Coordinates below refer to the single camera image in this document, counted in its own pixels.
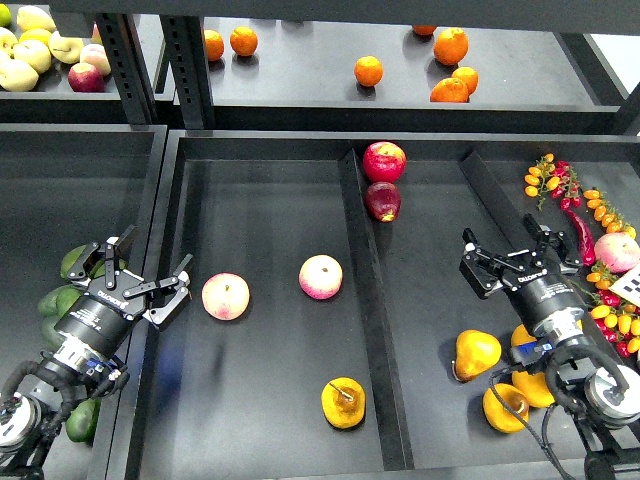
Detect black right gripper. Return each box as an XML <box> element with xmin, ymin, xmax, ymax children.
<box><xmin>459</xmin><ymin>213</ymin><xmax>586</xmax><ymax>335</ymax></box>

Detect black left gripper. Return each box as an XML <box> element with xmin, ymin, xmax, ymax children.
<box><xmin>55</xmin><ymin>225</ymin><xmax>193</xmax><ymax>353</ymax></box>

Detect yellow pear with stem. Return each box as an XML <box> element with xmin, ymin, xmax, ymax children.
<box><xmin>321</xmin><ymin>377</ymin><xmax>366</xmax><ymax>430</ymax></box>

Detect dark green avocado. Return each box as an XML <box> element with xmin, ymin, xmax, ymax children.
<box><xmin>56</xmin><ymin>286</ymin><xmax>83</xmax><ymax>317</ymax></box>

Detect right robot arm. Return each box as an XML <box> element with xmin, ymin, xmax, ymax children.
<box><xmin>459</xmin><ymin>214</ymin><xmax>639</xmax><ymax>479</ymax></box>

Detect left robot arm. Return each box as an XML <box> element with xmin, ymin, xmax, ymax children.
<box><xmin>1</xmin><ymin>226</ymin><xmax>193</xmax><ymax>479</ymax></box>

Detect green avocado left bin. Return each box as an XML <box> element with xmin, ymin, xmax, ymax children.
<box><xmin>90</xmin><ymin>259</ymin><xmax>128</xmax><ymax>279</ymax></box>

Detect yellow pear upper right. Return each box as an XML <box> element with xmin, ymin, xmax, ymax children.
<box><xmin>510</xmin><ymin>324</ymin><xmax>537</xmax><ymax>347</ymax></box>

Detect yellow pear middle right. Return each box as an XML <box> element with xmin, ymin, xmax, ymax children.
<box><xmin>511</xmin><ymin>371</ymin><xmax>555</xmax><ymax>408</ymax></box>

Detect green avocado front left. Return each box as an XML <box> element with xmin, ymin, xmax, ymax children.
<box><xmin>65</xmin><ymin>399</ymin><xmax>101</xmax><ymax>444</ymax></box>

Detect yellow pear front right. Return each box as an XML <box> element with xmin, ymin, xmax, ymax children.
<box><xmin>482</xmin><ymin>383</ymin><xmax>529</xmax><ymax>434</ymax></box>

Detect red chili pepper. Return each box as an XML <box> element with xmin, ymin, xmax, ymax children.
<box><xmin>564</xmin><ymin>209</ymin><xmax>596</xmax><ymax>267</ymax></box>

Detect cherry tomato bunch top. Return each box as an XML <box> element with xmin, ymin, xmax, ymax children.
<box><xmin>523</xmin><ymin>153</ymin><xmax>582</xmax><ymax>211</ymax></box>

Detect cherry tomato bunch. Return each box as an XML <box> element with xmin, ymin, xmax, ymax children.
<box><xmin>586</xmin><ymin>261</ymin><xmax>639</xmax><ymax>359</ymax></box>
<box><xmin>523</xmin><ymin>153</ymin><xmax>582</xmax><ymax>211</ymax></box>

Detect pink apple far right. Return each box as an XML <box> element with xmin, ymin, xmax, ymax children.
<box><xmin>594</xmin><ymin>232</ymin><xmax>639</xmax><ymax>274</ymax></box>

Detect pink apple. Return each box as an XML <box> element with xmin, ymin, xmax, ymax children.
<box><xmin>201</xmin><ymin>272</ymin><xmax>250</xmax><ymax>321</ymax></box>
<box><xmin>594</xmin><ymin>232</ymin><xmax>639</xmax><ymax>274</ymax></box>
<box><xmin>298</xmin><ymin>254</ymin><xmax>343</xmax><ymax>300</ymax></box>

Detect orange cherry tomato vine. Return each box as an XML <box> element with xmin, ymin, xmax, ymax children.
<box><xmin>582</xmin><ymin>188</ymin><xmax>637</xmax><ymax>239</ymax></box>

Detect pink apple left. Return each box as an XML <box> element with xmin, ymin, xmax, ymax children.
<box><xmin>201</xmin><ymin>272</ymin><xmax>250</xmax><ymax>321</ymax></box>

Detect cherry tomato bunch lower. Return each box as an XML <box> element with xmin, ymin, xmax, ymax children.
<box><xmin>586</xmin><ymin>261</ymin><xmax>639</xmax><ymax>359</ymax></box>

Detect black left tray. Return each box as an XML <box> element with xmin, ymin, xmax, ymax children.
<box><xmin>1</xmin><ymin>124</ymin><xmax>167</xmax><ymax>479</ymax></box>

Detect dark red apple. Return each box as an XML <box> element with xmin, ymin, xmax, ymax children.
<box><xmin>364</xmin><ymin>181</ymin><xmax>401</xmax><ymax>223</ymax></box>

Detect bright red apple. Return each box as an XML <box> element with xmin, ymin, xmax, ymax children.
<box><xmin>362</xmin><ymin>141</ymin><xmax>407</xmax><ymax>183</ymax></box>

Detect orange on shelf front right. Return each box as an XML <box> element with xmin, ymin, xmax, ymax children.
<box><xmin>430</xmin><ymin>77</ymin><xmax>469</xmax><ymax>103</ymax></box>

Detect black centre divided tray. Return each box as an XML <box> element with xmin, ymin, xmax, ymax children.
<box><xmin>133</xmin><ymin>131</ymin><xmax>639</xmax><ymax>479</ymax></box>

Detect pink apple centre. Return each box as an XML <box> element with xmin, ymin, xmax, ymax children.
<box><xmin>298</xmin><ymin>254</ymin><xmax>343</xmax><ymax>300</ymax></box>

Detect red apple on shelf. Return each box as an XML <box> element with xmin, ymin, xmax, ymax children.
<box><xmin>68</xmin><ymin>62</ymin><xmax>105</xmax><ymax>93</ymax></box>

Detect large orange on shelf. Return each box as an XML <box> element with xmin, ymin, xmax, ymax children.
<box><xmin>433</xmin><ymin>27</ymin><xmax>469</xmax><ymax>66</ymax></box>

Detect black upper shelf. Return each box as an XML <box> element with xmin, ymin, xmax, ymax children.
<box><xmin>1</xmin><ymin>1</ymin><xmax>639</xmax><ymax>134</ymax></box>

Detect pink peach on shelf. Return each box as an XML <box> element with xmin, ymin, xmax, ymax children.
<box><xmin>80</xmin><ymin>43</ymin><xmax>111</xmax><ymax>77</ymax></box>

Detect orange on shelf centre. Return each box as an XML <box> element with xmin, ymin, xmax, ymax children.
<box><xmin>354</xmin><ymin>56</ymin><xmax>384</xmax><ymax>87</ymax></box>

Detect pale yellow apple on shelf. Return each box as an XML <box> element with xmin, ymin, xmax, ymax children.
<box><xmin>48</xmin><ymin>31</ymin><xmax>84</xmax><ymax>65</ymax></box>

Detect orange on shelf left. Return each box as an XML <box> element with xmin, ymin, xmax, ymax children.
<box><xmin>203</xmin><ymin>29</ymin><xmax>225</xmax><ymax>62</ymax></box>

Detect black metal shelf post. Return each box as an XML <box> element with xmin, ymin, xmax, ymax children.
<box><xmin>160</xmin><ymin>15</ymin><xmax>215</xmax><ymax>130</ymax></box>

